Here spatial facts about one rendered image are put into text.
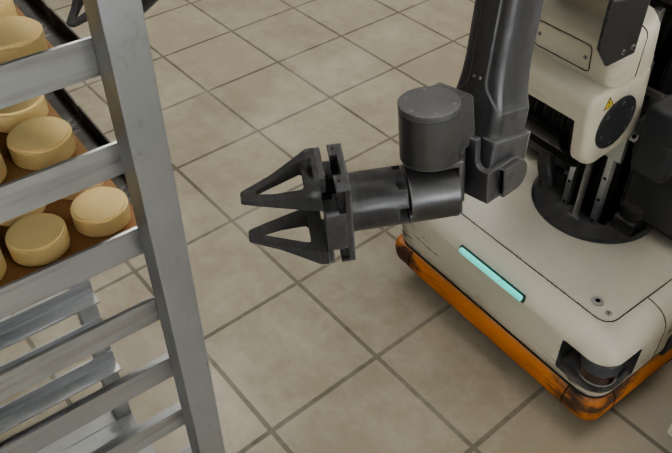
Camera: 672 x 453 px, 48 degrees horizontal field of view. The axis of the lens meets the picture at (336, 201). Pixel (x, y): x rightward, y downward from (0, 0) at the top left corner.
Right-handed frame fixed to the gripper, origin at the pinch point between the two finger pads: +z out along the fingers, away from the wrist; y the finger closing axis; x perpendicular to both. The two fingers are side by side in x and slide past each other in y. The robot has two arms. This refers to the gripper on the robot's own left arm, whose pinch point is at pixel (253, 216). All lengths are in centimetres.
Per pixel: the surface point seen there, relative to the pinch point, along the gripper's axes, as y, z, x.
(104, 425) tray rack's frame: -77, 38, -27
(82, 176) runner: 13.1, 11.7, 6.0
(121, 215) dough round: 4.8, 11.1, 2.2
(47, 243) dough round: 5.8, 16.9, 5.3
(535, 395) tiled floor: -99, -51, -30
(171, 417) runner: -21.6, 12.5, 6.9
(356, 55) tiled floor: -105, -35, -179
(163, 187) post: 11.1, 5.9, 6.4
